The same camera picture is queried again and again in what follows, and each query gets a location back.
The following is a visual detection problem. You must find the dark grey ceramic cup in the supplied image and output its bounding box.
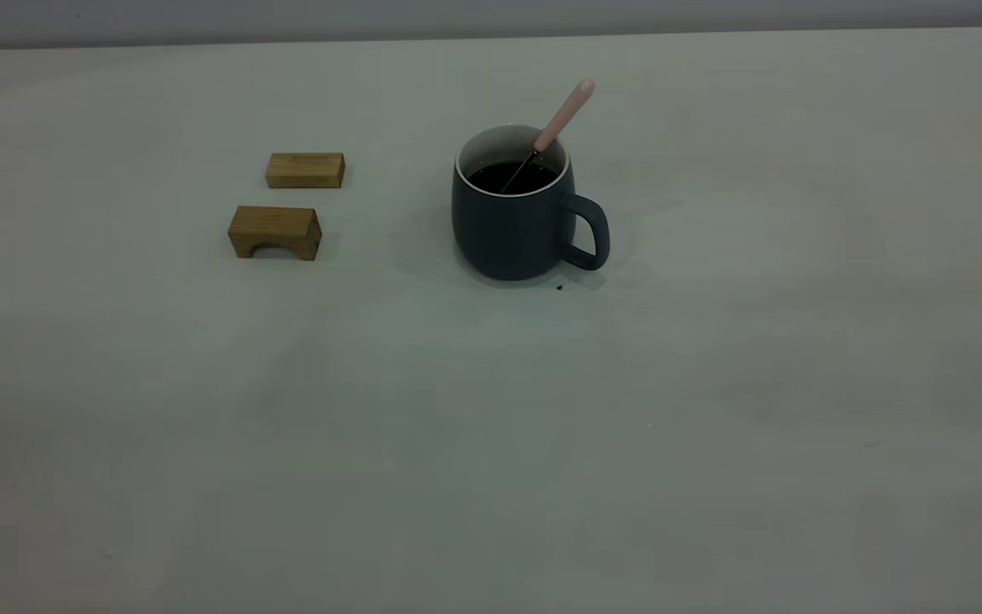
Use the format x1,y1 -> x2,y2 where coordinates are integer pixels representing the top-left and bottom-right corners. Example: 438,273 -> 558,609
451,125 -> 610,281

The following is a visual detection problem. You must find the pink handled metal spoon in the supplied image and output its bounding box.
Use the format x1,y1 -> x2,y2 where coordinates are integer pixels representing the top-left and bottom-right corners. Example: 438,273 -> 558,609
500,78 -> 596,194

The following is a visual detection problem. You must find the flat rectangular wooden block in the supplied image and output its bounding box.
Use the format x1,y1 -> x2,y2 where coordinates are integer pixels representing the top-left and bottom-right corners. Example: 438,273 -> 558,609
265,152 -> 346,189

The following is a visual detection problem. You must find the arched wooden block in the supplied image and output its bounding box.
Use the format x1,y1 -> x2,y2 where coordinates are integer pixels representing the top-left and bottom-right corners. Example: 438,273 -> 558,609
228,205 -> 322,262

